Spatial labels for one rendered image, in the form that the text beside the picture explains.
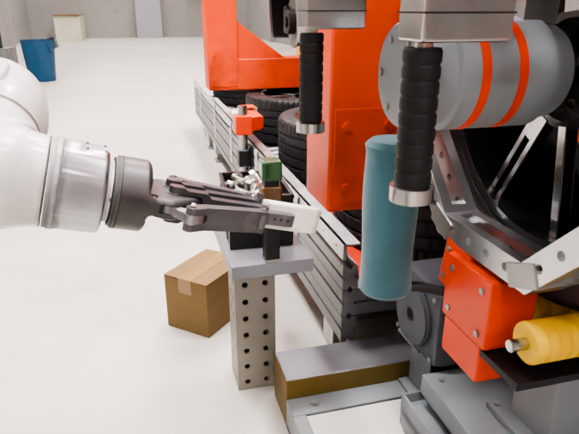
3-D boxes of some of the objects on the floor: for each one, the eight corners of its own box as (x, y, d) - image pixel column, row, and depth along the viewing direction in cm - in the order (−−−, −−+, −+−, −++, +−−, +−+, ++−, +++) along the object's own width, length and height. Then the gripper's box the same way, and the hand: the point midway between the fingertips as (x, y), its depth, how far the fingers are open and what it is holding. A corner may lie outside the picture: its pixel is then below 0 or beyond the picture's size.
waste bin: (65, 77, 787) (59, 34, 766) (63, 82, 746) (56, 36, 726) (28, 79, 773) (21, 35, 753) (23, 83, 733) (15, 37, 713)
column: (276, 384, 146) (274, 237, 131) (238, 390, 143) (233, 242, 128) (267, 362, 155) (264, 222, 140) (232, 368, 152) (226, 226, 137)
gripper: (118, 171, 49) (348, 208, 59) (109, 140, 61) (304, 176, 70) (104, 249, 51) (330, 272, 61) (99, 205, 63) (289, 231, 72)
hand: (289, 216), depth 64 cm, fingers closed
